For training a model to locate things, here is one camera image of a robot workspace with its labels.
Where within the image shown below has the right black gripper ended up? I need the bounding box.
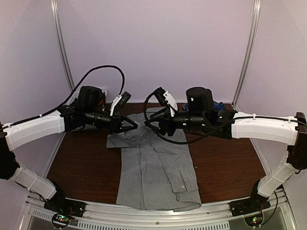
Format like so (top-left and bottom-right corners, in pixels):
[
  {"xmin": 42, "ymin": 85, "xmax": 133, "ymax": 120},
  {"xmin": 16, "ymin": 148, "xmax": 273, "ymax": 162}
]
[{"xmin": 145, "ymin": 105, "xmax": 207, "ymax": 136}]

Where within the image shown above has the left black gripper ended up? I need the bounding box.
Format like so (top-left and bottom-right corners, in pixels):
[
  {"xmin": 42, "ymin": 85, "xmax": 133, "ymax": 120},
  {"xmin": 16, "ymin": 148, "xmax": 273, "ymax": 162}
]
[{"xmin": 84, "ymin": 107, "xmax": 137, "ymax": 136}]

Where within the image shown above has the grey long sleeve shirt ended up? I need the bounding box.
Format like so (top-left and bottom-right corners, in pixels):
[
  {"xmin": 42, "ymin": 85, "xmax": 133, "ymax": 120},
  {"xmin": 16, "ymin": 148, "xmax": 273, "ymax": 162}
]
[{"xmin": 106, "ymin": 113, "xmax": 201, "ymax": 212}]

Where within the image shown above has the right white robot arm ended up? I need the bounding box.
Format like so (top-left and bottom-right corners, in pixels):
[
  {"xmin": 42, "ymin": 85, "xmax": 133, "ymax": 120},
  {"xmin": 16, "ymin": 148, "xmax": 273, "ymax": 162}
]
[{"xmin": 143, "ymin": 87, "xmax": 307, "ymax": 212}]

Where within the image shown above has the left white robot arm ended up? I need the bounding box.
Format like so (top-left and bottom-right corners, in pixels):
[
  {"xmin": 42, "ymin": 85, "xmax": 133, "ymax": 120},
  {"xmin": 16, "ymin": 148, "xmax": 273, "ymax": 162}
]
[{"xmin": 0, "ymin": 86, "xmax": 138, "ymax": 213}]

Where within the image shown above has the red black plaid shirt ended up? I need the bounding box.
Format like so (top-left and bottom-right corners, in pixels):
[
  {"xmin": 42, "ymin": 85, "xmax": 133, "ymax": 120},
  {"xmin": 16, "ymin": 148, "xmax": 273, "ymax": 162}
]
[{"xmin": 98, "ymin": 92, "xmax": 106, "ymax": 111}]

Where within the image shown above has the white plastic basket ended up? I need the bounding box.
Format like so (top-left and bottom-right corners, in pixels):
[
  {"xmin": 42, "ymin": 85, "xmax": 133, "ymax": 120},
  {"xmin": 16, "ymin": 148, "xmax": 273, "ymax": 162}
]
[{"xmin": 68, "ymin": 87, "xmax": 108, "ymax": 132}]

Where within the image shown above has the blue plaid folded shirt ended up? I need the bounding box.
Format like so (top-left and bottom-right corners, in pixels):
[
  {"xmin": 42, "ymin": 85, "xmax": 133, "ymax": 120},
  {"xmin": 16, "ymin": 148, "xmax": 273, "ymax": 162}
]
[{"xmin": 182, "ymin": 102, "xmax": 226, "ymax": 111}]

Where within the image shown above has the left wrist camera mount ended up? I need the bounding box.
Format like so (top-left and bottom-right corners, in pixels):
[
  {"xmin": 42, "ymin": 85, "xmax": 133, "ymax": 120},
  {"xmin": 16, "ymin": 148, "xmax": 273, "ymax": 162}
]
[{"xmin": 110, "ymin": 91, "xmax": 131, "ymax": 116}]

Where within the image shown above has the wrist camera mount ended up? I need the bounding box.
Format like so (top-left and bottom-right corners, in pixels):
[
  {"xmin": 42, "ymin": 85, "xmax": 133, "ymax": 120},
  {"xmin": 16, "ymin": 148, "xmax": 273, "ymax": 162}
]
[
  {"xmin": 153, "ymin": 87, "xmax": 178, "ymax": 112},
  {"xmin": 110, "ymin": 91, "xmax": 131, "ymax": 116}
]

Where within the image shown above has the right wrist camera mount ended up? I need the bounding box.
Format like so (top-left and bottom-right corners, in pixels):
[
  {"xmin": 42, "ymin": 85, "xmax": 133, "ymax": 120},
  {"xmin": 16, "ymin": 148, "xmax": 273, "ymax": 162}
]
[{"xmin": 153, "ymin": 87, "xmax": 178, "ymax": 112}]

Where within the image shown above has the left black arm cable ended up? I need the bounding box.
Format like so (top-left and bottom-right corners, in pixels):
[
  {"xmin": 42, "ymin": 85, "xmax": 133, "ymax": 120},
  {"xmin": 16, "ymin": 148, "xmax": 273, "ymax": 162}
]
[{"xmin": 0, "ymin": 66, "xmax": 126, "ymax": 130}]

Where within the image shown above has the aluminium front rail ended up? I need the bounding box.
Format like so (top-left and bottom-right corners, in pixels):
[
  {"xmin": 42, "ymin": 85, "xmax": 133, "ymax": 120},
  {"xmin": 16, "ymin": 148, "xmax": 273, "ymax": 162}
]
[{"xmin": 19, "ymin": 189, "xmax": 298, "ymax": 230}]

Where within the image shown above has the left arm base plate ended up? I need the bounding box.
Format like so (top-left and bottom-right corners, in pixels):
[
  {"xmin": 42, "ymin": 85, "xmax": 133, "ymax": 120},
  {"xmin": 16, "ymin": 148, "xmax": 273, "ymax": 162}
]
[{"xmin": 44, "ymin": 199, "xmax": 86, "ymax": 218}]

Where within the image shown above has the left aluminium corner post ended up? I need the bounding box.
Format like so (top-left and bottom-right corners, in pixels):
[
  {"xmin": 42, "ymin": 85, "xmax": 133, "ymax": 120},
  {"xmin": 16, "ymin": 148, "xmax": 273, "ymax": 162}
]
[{"xmin": 50, "ymin": 0, "xmax": 75, "ymax": 91}]

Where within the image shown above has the aluminium corner post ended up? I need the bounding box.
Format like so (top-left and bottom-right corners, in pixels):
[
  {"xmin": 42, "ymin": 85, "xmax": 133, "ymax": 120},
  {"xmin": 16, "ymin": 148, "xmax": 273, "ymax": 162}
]
[
  {"xmin": 232, "ymin": 0, "xmax": 261, "ymax": 109},
  {"xmin": 50, "ymin": 0, "xmax": 75, "ymax": 91}
]

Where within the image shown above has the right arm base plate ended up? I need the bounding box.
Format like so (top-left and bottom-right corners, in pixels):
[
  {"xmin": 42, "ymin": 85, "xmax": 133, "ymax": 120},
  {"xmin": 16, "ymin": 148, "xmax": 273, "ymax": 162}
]
[{"xmin": 229, "ymin": 198, "xmax": 271, "ymax": 217}]

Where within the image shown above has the right aluminium corner post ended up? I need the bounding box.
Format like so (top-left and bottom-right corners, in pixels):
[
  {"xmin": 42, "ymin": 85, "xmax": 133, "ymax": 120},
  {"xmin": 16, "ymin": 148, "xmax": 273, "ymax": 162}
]
[{"xmin": 232, "ymin": 0, "xmax": 261, "ymax": 109}]

